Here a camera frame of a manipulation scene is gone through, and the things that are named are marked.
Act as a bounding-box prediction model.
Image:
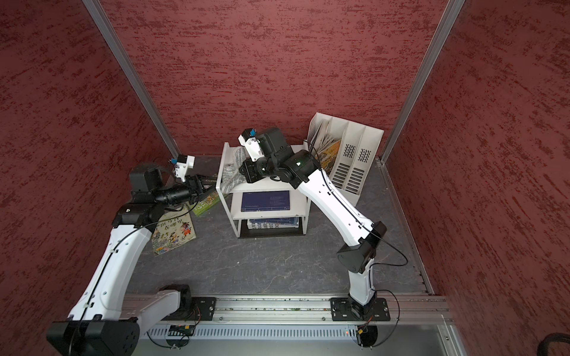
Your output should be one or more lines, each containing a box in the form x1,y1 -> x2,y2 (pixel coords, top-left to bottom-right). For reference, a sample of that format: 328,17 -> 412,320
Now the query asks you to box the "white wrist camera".
170,154 -> 195,182
238,128 -> 264,162

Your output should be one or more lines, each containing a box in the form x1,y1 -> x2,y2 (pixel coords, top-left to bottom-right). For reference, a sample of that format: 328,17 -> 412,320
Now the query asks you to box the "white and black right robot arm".
238,128 -> 387,320

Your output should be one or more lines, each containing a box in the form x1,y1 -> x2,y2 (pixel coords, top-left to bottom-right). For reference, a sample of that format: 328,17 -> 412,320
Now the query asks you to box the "left aluminium corner post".
83,0 -> 181,157

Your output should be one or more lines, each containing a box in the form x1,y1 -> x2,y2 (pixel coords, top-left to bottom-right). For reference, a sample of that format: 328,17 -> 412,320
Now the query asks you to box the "white perforated magazine file holder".
313,113 -> 384,205

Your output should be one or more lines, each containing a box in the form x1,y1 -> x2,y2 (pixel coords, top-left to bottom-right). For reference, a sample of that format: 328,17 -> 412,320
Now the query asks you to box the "green treehouse paperback book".
192,191 -> 221,217

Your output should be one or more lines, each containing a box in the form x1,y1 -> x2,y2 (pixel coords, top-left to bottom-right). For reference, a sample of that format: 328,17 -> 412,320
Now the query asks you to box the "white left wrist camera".
170,154 -> 195,182

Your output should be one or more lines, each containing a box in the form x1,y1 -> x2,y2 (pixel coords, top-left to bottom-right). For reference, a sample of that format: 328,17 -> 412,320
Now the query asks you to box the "right aluminium corner post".
380,0 -> 466,166

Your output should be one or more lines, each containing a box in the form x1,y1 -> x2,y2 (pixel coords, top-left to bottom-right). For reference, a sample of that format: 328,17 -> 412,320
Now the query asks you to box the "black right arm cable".
306,137 -> 409,348

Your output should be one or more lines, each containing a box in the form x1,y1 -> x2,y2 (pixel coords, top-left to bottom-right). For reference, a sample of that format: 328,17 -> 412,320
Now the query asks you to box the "grey striped fluffy cloth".
221,147 -> 249,195

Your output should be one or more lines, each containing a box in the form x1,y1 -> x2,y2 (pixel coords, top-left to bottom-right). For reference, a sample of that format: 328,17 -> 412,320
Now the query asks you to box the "white blue magazine in holder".
307,115 -> 330,153

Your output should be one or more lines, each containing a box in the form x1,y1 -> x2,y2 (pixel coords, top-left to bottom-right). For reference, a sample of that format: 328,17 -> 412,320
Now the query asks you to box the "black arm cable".
75,199 -> 201,349
306,137 -> 409,348

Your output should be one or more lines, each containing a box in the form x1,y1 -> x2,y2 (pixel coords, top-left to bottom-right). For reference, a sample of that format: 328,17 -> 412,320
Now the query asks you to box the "navy blue book middle shelf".
240,191 -> 291,212

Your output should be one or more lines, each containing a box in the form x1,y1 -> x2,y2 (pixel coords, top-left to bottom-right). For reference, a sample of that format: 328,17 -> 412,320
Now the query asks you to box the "illustrated children's picture book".
151,204 -> 197,255

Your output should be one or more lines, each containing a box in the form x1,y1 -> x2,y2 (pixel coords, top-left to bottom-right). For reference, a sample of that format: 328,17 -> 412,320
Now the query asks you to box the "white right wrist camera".
238,128 -> 264,162

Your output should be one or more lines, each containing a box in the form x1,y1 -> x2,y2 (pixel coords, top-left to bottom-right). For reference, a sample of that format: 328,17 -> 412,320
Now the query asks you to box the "white ventilation grille strip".
142,325 -> 360,340

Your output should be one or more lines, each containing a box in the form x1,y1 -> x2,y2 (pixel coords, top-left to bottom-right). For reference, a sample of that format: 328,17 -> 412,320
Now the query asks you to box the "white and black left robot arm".
46,163 -> 216,355

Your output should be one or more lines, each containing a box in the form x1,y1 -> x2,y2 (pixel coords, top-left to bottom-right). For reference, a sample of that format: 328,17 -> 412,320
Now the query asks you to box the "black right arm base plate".
330,298 -> 390,322

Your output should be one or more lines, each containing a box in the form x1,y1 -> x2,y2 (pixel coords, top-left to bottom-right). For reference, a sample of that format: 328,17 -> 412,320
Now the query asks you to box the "aluminium corner post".
83,0 -> 181,157
380,0 -> 466,166

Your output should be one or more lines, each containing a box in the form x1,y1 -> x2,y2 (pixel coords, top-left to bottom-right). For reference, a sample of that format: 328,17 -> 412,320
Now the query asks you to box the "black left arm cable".
75,199 -> 201,349

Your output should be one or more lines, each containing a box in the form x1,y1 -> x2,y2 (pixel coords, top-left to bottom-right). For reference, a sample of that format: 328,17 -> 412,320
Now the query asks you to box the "aluminium mounting rail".
119,294 -> 455,325

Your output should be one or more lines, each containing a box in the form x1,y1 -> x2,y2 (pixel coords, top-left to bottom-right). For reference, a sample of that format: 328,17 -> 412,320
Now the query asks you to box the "white three-tier bookshelf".
215,142 -> 311,238

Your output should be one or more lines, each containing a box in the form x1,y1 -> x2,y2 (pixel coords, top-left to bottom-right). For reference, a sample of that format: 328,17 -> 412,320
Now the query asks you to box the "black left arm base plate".
169,297 -> 217,322

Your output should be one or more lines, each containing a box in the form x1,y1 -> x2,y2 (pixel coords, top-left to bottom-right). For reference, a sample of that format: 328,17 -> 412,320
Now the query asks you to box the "yellow illustrated book in holder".
318,140 -> 341,174

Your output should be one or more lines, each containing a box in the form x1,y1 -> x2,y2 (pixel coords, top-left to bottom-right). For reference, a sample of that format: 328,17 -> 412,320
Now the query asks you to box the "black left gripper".
154,174 -> 224,207

